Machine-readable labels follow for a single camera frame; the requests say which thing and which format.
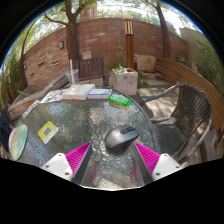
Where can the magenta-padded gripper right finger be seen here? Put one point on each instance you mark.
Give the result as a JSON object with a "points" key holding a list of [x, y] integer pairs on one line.
{"points": [[166, 164]]}

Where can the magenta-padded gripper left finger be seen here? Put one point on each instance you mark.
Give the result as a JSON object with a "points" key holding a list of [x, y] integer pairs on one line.
{"points": [[60, 164]]}

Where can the dark grey computer mouse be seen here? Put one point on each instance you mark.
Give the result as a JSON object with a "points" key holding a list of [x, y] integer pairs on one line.
{"points": [[120, 138]]}

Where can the round iridescent mouse pad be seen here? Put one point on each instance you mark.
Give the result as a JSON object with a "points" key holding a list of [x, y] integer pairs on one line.
{"points": [[18, 141]]}

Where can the yellow card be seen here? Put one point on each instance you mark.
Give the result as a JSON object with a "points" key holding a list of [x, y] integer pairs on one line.
{"points": [[48, 132]]}

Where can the raised stone planter bed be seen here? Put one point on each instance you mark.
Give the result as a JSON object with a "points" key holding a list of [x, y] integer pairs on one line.
{"points": [[36, 95]]}

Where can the thick white book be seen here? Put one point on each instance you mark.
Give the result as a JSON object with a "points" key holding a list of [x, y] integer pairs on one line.
{"points": [[78, 91]]}

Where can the green packet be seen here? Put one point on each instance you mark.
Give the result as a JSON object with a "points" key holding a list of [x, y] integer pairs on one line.
{"points": [[120, 100]]}

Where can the thin blue-white book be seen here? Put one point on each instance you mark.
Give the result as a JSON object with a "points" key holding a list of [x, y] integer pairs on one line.
{"points": [[100, 94]]}

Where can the curved wooden bench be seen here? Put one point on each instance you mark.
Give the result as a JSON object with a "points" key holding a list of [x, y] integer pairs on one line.
{"points": [[186, 75]]}

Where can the concrete planter with plant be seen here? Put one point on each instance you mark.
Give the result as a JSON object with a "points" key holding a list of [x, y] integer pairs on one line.
{"points": [[126, 81]]}

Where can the dark wooden bench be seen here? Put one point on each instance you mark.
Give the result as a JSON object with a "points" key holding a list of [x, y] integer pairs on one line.
{"points": [[89, 67]]}

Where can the pale stone block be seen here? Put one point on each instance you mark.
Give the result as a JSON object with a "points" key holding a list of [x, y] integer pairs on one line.
{"points": [[146, 63]]}

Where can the thin curved tree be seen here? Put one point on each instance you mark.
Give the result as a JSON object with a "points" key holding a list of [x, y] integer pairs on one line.
{"points": [[23, 66]]}

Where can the forked tree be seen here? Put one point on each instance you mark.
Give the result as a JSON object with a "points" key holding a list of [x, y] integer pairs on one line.
{"points": [[72, 40]]}

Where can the slim leaning tree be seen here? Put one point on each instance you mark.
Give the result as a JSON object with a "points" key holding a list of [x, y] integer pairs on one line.
{"points": [[164, 36]]}

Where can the wall lamp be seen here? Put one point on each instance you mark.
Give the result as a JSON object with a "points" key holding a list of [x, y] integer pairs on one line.
{"points": [[61, 44], [25, 66]]}

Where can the white wall box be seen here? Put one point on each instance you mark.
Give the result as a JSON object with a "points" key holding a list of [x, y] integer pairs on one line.
{"points": [[87, 55]]}

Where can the wooden garden lamp post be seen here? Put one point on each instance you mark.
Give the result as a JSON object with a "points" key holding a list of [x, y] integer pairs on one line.
{"points": [[129, 46]]}

